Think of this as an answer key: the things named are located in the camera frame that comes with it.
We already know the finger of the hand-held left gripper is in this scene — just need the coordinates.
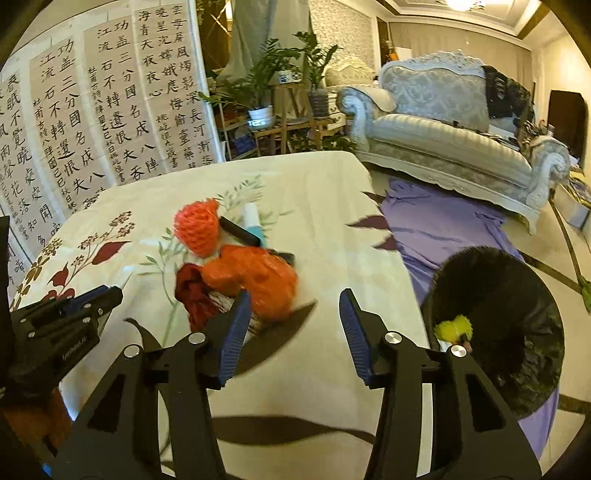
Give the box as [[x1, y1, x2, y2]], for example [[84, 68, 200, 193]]
[[28, 287, 125, 345], [11, 285, 112, 327]]

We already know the tall plant in dark pot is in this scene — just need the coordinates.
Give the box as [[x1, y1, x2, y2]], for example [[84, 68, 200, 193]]
[[295, 31, 343, 117]]

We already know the small bushy green plant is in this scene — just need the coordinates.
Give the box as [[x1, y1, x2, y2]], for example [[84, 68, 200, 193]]
[[288, 134, 357, 154]]

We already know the orange plastic bag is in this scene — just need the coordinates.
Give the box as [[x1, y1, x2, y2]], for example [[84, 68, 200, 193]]
[[201, 244, 299, 322]]

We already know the dark red plastic bag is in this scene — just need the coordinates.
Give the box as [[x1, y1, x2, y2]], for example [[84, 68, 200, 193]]
[[174, 263, 219, 331]]

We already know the dark wooden cabinet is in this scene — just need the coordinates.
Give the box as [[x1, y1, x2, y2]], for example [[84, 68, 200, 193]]
[[549, 90, 588, 163]]

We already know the grey green drape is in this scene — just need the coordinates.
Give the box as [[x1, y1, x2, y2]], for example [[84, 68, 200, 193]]
[[228, 0, 311, 85]]

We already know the floral printed tablecloth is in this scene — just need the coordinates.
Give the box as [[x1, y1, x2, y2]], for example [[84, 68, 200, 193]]
[[9, 151, 435, 480]]

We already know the white teal tube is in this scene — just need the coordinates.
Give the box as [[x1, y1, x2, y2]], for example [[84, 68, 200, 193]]
[[242, 203, 267, 246]]

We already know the wooden plant stand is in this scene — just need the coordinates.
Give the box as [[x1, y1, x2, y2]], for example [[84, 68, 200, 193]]
[[217, 83, 339, 158]]

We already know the ornate grey sofa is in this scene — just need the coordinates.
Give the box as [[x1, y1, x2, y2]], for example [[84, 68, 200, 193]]
[[337, 50, 573, 234]]

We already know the leafy plant in white pot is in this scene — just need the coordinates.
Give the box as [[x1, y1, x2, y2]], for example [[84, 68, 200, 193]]
[[202, 39, 297, 128]]

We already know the green mop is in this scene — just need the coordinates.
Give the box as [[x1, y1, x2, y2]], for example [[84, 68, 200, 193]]
[[549, 202, 591, 315]]

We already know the black garment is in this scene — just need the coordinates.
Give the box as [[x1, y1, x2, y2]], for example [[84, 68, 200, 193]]
[[482, 66, 536, 121]]

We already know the beige window curtain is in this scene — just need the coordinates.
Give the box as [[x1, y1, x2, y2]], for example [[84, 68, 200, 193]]
[[385, 21, 533, 70]]

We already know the black strip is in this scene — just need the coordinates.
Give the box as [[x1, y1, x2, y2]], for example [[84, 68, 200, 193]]
[[219, 216, 259, 248]]

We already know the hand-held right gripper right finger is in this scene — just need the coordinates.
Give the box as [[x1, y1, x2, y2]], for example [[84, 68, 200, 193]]
[[338, 289, 542, 480]]

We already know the pile of boxes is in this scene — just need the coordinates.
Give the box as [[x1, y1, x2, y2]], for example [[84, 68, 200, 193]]
[[554, 166, 591, 230]]

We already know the yellow foam fruit net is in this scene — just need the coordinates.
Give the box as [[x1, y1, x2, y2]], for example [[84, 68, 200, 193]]
[[433, 315, 474, 343]]

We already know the calligraphy folding screen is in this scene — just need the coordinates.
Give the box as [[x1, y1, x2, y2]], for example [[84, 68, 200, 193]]
[[0, 0, 221, 315]]

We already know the purple cloth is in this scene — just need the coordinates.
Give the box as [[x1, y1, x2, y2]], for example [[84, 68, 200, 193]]
[[381, 178, 561, 468]]

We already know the black trash bin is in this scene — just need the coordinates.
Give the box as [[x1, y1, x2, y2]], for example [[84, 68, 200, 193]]
[[420, 246, 566, 421]]

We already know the patterned cloth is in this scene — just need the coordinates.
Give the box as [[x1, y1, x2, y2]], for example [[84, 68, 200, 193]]
[[519, 119, 556, 151]]

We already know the person's left forearm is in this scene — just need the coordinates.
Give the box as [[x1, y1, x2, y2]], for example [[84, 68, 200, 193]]
[[0, 388, 72, 455]]

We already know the orange foam fruit net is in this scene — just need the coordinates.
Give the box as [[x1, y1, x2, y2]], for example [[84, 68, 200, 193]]
[[174, 198, 221, 257]]

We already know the ornate armchair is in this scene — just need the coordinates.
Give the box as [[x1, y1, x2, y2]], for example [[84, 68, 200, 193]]
[[323, 61, 378, 89]]

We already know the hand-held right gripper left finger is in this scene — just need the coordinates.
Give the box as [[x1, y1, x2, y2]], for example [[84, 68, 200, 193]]
[[51, 291, 253, 480]]

